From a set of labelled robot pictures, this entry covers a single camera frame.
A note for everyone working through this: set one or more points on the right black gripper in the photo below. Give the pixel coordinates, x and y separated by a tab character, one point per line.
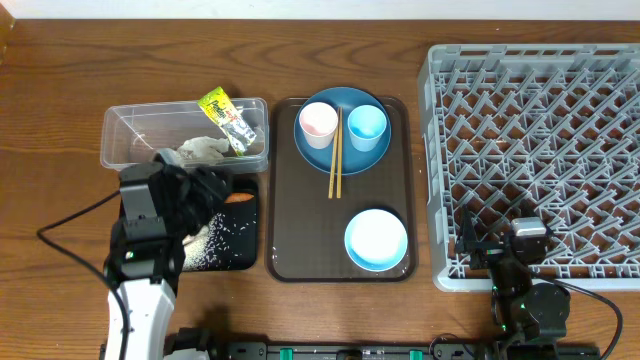
468	242

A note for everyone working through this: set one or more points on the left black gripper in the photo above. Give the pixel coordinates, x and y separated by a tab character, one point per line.
211	192

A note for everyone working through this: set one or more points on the orange carrot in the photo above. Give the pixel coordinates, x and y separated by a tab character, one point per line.
239	197

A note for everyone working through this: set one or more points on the white tissue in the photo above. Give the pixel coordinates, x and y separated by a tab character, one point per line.
204	149

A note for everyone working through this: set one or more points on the white rice pile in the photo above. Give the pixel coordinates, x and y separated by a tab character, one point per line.
227	243

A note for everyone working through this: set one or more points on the yellow green snack wrapper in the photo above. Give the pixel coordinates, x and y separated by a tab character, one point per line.
218	107

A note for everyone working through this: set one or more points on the light blue bowl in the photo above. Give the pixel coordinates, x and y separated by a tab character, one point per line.
376	240

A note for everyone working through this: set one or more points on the wooden chopstick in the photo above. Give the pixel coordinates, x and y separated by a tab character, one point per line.
334	161
340	154

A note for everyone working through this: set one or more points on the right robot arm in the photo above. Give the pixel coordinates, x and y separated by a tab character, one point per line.
532	315

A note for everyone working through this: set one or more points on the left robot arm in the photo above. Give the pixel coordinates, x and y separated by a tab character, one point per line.
142	270

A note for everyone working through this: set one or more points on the grey dishwasher rack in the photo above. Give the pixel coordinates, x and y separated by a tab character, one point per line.
557	121

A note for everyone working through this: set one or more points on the black tray bin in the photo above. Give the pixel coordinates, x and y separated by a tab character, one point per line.
243	185

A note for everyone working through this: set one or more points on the clear plastic bin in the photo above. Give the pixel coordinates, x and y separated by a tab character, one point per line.
137	133

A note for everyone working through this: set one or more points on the dark brown serving tray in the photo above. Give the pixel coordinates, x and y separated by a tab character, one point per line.
305	236

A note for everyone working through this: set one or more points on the pink cup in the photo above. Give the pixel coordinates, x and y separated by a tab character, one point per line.
318	121

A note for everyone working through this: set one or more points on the dark blue plate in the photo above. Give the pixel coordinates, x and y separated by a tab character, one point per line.
354	161

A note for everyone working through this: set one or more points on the light blue cup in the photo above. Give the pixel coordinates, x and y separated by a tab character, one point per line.
366	125

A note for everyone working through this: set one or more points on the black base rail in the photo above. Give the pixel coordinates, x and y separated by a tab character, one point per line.
192	343

